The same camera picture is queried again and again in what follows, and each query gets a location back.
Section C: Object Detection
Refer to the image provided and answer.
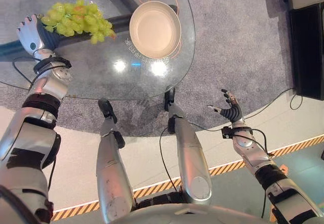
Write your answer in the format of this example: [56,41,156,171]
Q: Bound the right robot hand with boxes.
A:
[207,88,245,124]

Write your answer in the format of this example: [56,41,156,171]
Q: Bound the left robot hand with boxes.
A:
[16,14,57,58]

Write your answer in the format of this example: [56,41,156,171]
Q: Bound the green grape bunch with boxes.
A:
[40,0,117,45]

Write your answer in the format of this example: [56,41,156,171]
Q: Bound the cream round plate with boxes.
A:
[129,1,182,59]

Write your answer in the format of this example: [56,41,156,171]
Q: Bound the grey carpet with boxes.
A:
[0,0,299,138]

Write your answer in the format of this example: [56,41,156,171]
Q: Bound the right silver robot leg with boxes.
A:
[164,86,213,206]

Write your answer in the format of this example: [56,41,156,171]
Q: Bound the silver robot leg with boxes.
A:
[96,99,135,224]
[164,86,213,206]

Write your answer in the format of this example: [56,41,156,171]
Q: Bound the round glass table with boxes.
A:
[0,0,197,101]

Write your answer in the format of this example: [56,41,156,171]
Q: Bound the yellow black hazard tape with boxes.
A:
[50,135,324,221]

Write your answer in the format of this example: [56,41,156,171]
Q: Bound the black cabinet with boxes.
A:
[289,2,324,101]

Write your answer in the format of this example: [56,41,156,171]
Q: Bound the silver robot torso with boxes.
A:
[111,191,274,224]

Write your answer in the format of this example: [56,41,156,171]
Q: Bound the left silver robot leg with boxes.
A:
[96,99,135,224]

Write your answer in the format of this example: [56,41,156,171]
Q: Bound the black cable on floor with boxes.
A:
[192,87,304,132]

